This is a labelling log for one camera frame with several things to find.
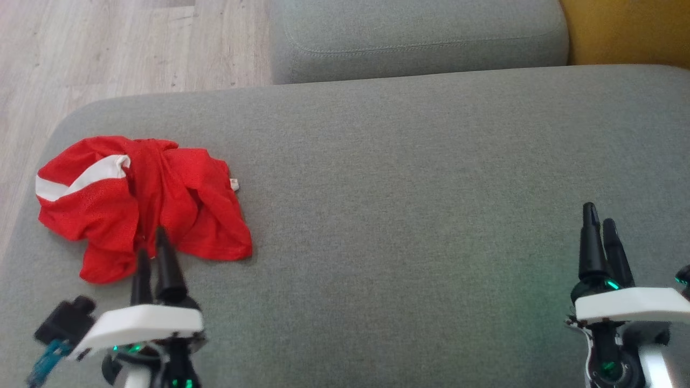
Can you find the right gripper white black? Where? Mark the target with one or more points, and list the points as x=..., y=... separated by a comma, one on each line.
x=625, y=304

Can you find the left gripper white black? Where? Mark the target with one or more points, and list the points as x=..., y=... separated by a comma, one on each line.
x=145, y=323

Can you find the red shorts white trim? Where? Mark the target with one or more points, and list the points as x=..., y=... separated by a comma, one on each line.
x=81, y=215

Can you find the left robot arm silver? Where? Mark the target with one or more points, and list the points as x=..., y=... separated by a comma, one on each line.
x=137, y=380

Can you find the yellow sofa backrest cushion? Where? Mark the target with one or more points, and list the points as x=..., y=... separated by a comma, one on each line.
x=630, y=32

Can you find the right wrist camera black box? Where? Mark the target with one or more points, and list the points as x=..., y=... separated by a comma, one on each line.
x=684, y=275

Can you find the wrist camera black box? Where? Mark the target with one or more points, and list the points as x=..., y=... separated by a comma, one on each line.
x=64, y=320
x=684, y=275

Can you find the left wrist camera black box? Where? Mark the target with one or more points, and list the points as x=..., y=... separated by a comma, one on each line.
x=64, y=320

